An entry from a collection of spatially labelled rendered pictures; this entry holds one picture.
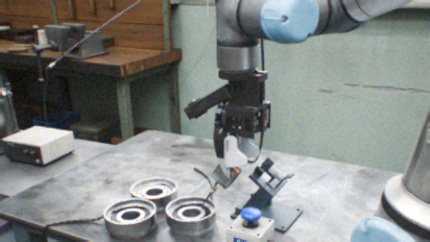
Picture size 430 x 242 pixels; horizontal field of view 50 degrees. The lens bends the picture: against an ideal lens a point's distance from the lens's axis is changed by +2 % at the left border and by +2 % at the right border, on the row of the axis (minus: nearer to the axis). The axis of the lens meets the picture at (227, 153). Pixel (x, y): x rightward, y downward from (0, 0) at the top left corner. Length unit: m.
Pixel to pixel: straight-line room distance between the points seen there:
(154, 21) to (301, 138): 1.07
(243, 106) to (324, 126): 1.71
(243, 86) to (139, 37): 2.03
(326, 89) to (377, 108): 0.27
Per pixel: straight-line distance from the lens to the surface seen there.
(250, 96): 0.80
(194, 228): 0.90
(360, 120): 2.44
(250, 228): 0.86
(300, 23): 0.69
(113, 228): 0.93
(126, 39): 2.87
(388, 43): 2.34
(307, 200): 1.06
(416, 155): 0.55
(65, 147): 1.70
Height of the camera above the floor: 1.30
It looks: 22 degrees down
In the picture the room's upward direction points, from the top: 1 degrees counter-clockwise
